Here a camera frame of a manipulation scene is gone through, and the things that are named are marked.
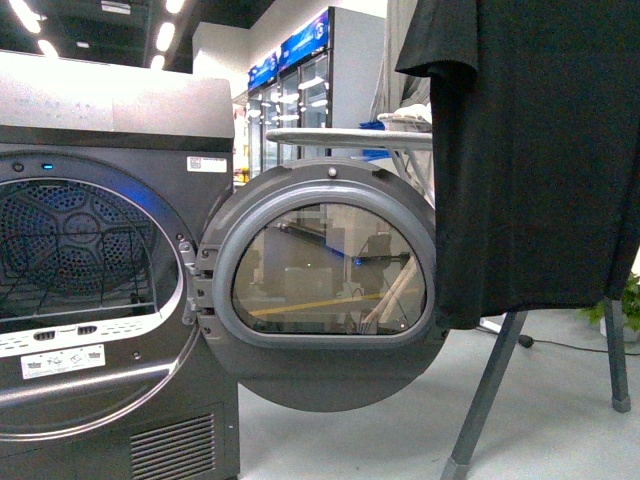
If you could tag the green potted plant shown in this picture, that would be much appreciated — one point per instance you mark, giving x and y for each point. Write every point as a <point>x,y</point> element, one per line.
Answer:
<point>630,307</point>

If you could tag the round grey dryer door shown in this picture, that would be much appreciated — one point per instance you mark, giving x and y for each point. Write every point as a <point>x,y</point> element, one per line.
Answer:
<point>315,285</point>

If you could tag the grey clothes rack leg rear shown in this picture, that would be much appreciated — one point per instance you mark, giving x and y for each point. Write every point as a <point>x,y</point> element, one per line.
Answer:
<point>614,326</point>

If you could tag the dark grey tumble dryer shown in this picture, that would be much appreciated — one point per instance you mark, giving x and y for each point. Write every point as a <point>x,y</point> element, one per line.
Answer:
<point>109,176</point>

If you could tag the white ironing board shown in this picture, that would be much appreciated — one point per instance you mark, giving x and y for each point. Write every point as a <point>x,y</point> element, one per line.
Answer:
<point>406,137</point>

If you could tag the glass door display fridge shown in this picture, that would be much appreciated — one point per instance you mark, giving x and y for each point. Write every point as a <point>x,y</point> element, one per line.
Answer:
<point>323,76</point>

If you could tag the grey clothes rack leg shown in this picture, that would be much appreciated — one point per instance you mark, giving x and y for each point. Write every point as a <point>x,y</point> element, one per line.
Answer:
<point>458,464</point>
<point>614,326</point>

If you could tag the black hanging t-shirt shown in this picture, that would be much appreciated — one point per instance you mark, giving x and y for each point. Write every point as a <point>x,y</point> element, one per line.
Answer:
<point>535,109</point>

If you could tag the grey clothes rack leg front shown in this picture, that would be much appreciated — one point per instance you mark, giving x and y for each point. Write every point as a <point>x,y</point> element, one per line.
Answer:
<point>458,464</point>

